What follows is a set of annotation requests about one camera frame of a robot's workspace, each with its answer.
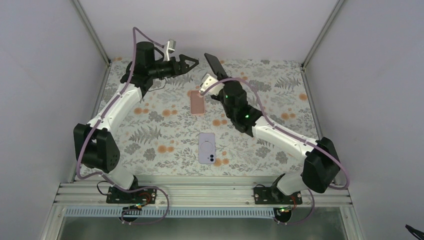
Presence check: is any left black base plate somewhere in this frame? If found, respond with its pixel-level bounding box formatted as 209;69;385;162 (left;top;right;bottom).
105;187;157;205

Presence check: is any lavender phone case with ring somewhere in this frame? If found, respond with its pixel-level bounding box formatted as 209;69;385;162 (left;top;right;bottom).
198;132;217;165

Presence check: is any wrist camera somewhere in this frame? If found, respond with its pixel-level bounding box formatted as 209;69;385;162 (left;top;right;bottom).
199;73;224;97
163;39;176;62

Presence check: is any aluminium rail base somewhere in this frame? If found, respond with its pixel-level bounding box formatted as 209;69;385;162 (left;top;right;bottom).
52;174;354;208

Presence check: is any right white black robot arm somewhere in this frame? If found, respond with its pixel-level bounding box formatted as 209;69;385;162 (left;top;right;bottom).
199;77;342;204

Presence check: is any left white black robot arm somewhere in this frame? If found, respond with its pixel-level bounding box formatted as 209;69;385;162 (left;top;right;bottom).
73;40;199;203

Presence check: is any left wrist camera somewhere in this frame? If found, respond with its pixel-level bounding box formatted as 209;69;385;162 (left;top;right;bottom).
163;39;176;62

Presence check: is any grey slotted cable duct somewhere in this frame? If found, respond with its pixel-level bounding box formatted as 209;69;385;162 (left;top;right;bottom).
63;206;275;219

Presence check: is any pink phone case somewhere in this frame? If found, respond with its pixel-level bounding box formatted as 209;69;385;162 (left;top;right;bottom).
189;90;206;115

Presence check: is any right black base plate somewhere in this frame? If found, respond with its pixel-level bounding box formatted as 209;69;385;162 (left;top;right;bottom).
253;184;303;205

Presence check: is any floral patterned table mat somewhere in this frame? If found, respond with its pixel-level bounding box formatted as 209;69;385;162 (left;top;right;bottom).
112;58;319;177

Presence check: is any black smartphone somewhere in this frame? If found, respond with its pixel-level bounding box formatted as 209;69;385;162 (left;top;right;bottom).
204;53;229;80

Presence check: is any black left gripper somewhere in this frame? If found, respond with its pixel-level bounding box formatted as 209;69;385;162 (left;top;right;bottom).
148;54;198;79

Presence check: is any aluminium corner post left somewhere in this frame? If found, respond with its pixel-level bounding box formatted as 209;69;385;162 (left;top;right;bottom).
70;0;111;66

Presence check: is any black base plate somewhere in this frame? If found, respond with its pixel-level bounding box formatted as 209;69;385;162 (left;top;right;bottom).
253;184;303;205
105;187;157;205

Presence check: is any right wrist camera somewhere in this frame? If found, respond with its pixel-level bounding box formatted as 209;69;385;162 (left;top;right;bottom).
199;73;224;97

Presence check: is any aluminium corner post right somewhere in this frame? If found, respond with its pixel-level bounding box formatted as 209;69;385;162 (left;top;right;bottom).
301;0;345;72

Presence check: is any aluminium corner post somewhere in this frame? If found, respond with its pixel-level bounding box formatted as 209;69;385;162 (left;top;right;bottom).
301;0;345;72
70;0;111;66

